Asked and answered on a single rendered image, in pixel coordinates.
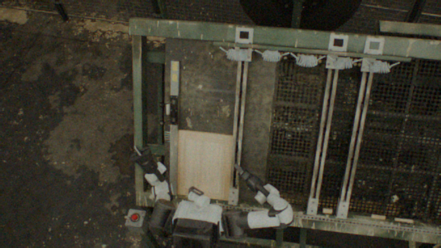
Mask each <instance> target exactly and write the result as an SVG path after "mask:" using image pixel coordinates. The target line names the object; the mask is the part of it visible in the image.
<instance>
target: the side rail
mask: <svg viewBox="0 0 441 248"><path fill-rule="evenodd" d="M132 50H133V108H134V137H135V146H137V147H138V148H139V150H141V149H142V148H144V147H146V146H147V143H148V101H147V62H146V51H147V40H146V36H144V35H132ZM145 174H146V173H145V172H144V171H143V169H142V168H141V167H140V166H138V164H137V163H135V191H137V192H143V191H145V188H146V187H147V185H148V181H147V180H146V178H145Z"/></svg>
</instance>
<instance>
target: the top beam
mask: <svg viewBox="0 0 441 248"><path fill-rule="evenodd" d="M128 25H129V35H144V36H154V37H170V38H180V39H197V40H207V41H224V42H233V43H235V42H236V27H239V28H248V29H253V45H268V46H278V47H295V48H304V49H322V50H328V47H329V38H330V34H333V35H342V36H348V42H347V46H346V52H357V53H364V48H365V44H366V38H367V37H370V38H379V39H385V43H384V47H383V53H382V55H391V56H399V57H409V58H425V59H434V60H441V41H435V39H416V38H407V37H393V36H388V35H370V34H360V33H342V32H341V31H323V30H304V29H294V28H275V26H256V25H245V24H227V23H217V22H198V21H188V20H170V19H159V18H141V17H133V18H130V19H128ZM379 45H380V42H376V41H370V42H369V49H373V50H379Z"/></svg>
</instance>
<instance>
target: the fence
mask: <svg viewBox="0 0 441 248"><path fill-rule="evenodd" d="M173 63H177V72H176V70H173ZM173 74H177V81H173ZM179 93H180V61H179V60H172V61H171V95H177V96H178V122H177V125H171V159H170V182H171V183H172V184H173V190H174V194H173V195H174V196H176V195H177V177H178V137H179Z"/></svg>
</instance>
